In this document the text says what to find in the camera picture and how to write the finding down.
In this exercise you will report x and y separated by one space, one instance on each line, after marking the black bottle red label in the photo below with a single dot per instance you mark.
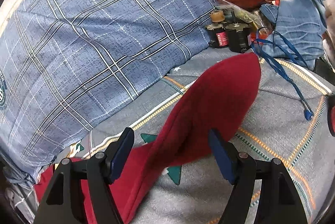
217 34

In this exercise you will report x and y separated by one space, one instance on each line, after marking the dark red small garment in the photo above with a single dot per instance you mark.
109 187

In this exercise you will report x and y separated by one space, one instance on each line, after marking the blue denim garment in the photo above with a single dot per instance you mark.
302 23

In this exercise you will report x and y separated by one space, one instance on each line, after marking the blue plaid pillow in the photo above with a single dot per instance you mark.
68 65

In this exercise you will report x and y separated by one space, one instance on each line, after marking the tan capped small bottle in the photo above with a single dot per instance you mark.
217 16

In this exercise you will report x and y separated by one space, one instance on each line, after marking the grey patterned bed sheet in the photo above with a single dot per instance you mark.
274 127

